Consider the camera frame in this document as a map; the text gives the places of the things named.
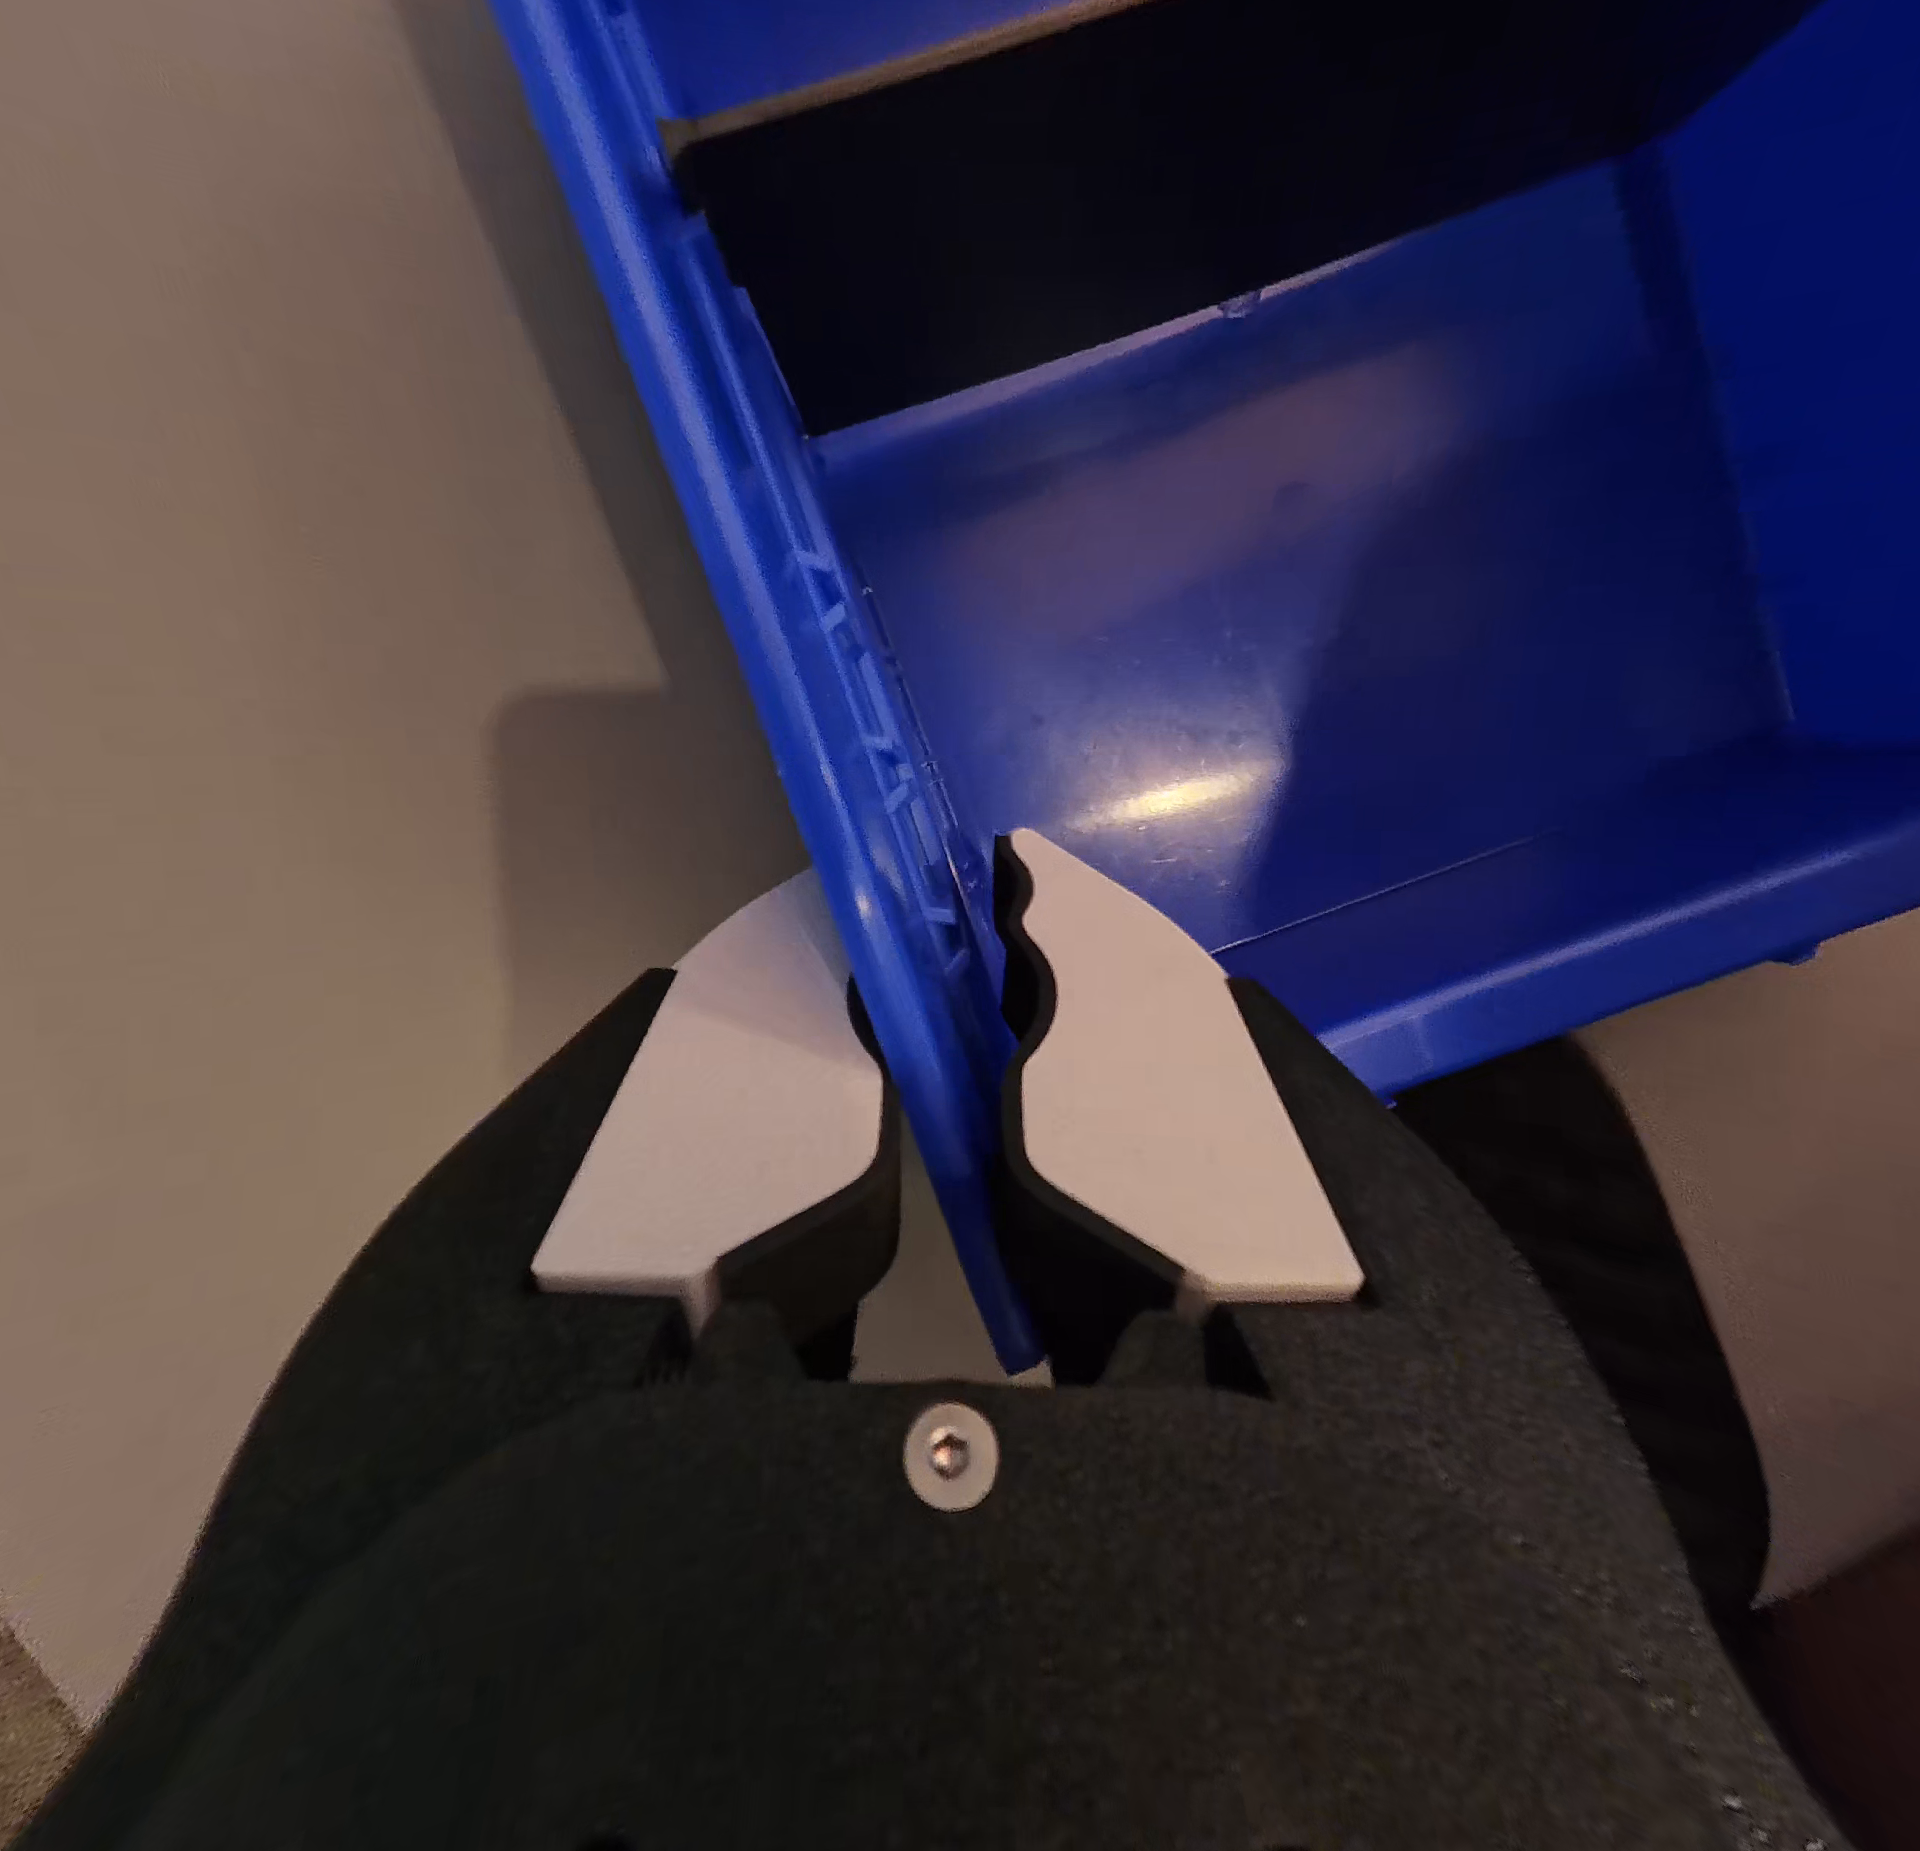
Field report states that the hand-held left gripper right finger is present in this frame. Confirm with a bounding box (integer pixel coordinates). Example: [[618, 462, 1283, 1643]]
[[991, 827, 1368, 1384]]

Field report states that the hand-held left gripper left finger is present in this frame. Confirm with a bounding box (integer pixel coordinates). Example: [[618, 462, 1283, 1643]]
[[529, 877, 904, 1384]]

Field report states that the blue plastic parts bin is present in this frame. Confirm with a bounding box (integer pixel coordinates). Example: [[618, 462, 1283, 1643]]
[[457, 0, 1920, 1380]]

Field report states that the black chair armrest pad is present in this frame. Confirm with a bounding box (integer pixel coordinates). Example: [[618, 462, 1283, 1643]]
[[1395, 1033, 1774, 1613]]

